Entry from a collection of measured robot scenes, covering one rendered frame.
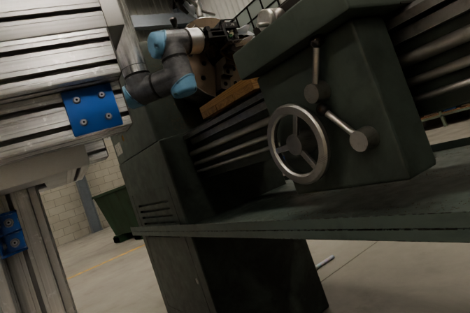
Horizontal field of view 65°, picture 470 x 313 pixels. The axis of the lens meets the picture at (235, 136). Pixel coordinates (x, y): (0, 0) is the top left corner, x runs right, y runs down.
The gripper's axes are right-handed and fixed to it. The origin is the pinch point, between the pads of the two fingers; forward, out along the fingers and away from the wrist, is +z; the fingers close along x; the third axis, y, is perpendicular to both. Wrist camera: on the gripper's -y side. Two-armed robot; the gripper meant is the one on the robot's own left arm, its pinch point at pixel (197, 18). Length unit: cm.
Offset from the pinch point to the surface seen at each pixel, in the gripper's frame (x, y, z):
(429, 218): -64, 95, 57
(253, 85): -41, 53, 31
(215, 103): -40, 33, 30
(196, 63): -26.3, 17.4, 16.2
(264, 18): -47, 75, 21
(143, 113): -44.4, -3.3, 18.5
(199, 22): -14.1, 17.4, 4.8
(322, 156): -59, 80, 46
